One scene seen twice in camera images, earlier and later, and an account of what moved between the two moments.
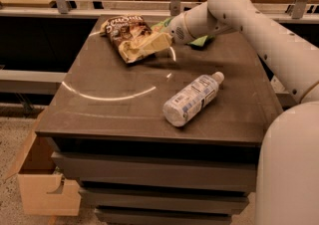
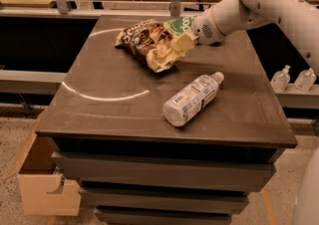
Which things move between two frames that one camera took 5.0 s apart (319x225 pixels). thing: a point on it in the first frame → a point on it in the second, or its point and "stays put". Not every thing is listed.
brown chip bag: (130, 34) → (151, 42)
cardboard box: (42, 190) stays put
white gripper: (176, 30) → (203, 30)
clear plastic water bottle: (186, 104) stays put
